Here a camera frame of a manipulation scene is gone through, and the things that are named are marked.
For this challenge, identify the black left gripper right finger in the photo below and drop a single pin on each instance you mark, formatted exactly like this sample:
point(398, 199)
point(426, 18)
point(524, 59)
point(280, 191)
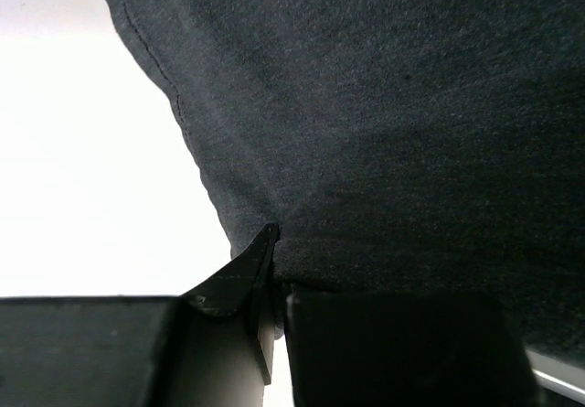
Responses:
point(385, 349)

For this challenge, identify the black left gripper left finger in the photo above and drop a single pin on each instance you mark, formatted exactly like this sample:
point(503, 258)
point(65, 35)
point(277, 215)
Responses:
point(211, 346)

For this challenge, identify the black trousers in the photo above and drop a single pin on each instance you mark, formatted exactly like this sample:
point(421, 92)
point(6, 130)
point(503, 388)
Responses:
point(401, 145)

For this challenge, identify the aluminium rail at table front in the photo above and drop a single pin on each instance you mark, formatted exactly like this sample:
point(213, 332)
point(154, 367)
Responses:
point(562, 383)

